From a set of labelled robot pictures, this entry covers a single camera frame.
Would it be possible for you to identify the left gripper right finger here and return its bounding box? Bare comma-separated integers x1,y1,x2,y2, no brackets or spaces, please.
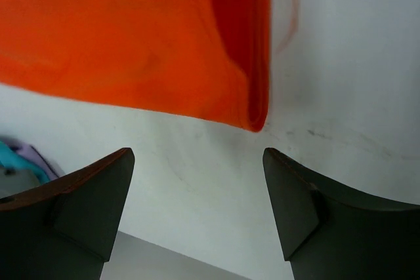
263,148,419,279

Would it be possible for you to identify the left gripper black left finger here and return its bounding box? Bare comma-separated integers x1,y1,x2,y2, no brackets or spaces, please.
1,148,135,279

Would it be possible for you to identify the purple t shirt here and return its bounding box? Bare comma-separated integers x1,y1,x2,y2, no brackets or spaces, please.
10,143,59,180

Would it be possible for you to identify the teal t shirt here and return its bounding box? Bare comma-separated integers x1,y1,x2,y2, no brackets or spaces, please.
1,142,50,184

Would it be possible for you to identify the orange t shirt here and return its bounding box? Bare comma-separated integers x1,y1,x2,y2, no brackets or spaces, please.
1,0,271,132

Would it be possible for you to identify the grey t shirt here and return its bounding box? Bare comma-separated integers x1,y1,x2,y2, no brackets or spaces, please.
0,166,40,198

